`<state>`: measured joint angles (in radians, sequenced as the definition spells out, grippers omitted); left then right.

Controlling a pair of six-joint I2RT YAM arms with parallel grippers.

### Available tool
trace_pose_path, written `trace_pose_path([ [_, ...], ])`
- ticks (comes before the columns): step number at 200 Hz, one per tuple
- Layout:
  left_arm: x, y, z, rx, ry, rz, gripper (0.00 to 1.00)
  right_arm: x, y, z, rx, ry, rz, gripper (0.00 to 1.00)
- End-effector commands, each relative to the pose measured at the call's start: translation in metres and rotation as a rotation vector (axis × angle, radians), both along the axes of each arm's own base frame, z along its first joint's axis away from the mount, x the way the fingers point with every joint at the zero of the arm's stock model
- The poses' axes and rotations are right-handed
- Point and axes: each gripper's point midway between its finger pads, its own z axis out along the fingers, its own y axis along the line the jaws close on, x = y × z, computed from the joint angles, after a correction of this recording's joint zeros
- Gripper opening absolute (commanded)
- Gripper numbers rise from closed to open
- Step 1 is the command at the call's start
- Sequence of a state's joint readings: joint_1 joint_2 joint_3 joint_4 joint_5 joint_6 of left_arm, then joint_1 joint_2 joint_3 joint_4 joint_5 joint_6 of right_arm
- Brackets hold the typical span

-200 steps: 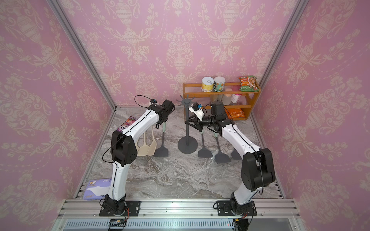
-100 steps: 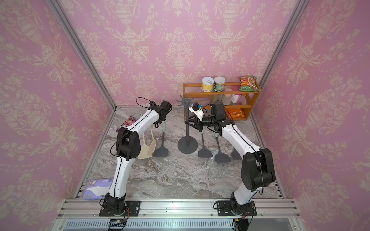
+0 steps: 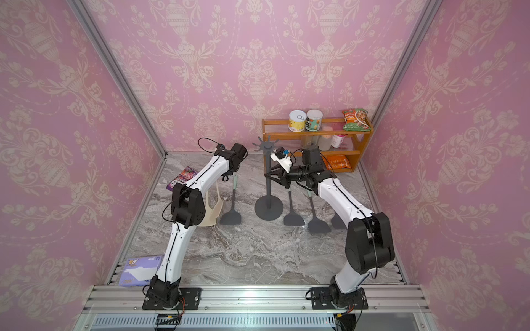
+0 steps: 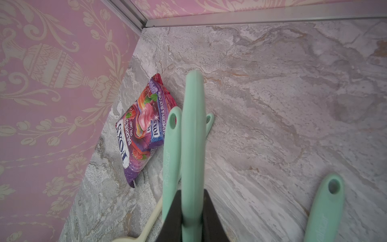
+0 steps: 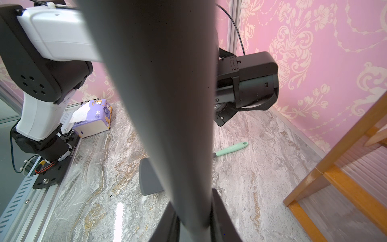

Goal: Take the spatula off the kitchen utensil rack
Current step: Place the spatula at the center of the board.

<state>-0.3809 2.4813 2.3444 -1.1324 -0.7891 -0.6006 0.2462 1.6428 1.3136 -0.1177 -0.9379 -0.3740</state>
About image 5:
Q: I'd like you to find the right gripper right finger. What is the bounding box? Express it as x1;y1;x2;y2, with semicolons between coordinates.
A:
210;188;242;242

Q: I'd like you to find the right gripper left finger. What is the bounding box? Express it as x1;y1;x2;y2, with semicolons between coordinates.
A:
149;202;180;242

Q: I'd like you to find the grey utensil rack stand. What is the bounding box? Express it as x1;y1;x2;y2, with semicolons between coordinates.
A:
77;1;218;234

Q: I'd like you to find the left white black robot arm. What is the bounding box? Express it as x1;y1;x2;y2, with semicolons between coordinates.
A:
1;1;279;163

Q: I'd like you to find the wooden orange shelf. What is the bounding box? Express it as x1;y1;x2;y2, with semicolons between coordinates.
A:
284;95;387;242

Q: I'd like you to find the purple tissue packet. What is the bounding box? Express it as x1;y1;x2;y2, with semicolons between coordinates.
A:
70;99;112;138

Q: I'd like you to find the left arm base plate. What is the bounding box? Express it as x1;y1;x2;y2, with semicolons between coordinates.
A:
33;129;80;190

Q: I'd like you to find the aluminium front rail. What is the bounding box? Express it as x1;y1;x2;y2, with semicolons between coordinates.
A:
0;99;82;242

